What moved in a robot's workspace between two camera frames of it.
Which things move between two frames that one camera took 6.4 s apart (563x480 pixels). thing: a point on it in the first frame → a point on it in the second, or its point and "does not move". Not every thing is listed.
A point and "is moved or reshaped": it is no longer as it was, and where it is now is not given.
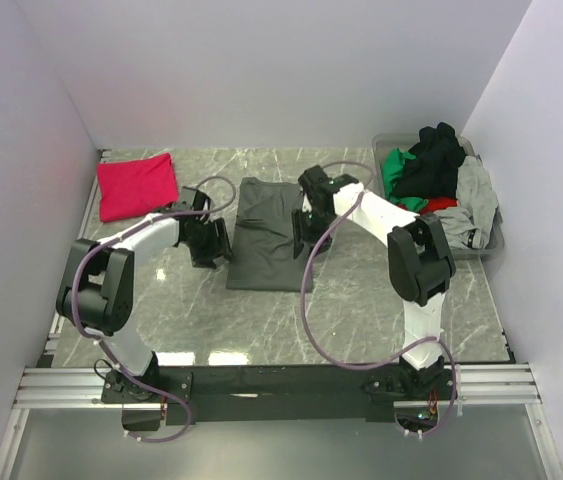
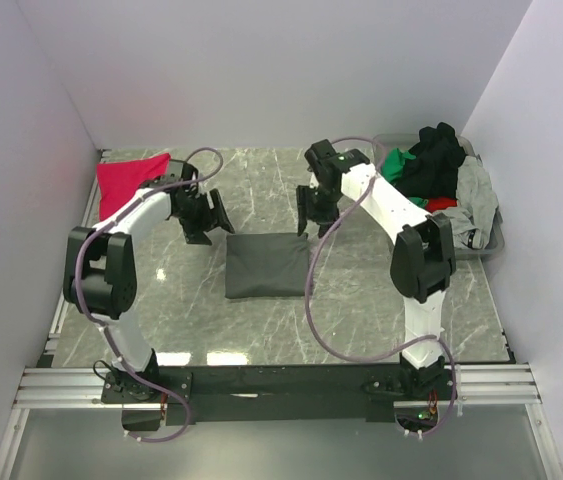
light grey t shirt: x=477 y=207 does not move
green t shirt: x=392 y=172 does not move
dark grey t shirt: x=262 y=248 is moved or reshaped
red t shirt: x=433 y=205 does not move
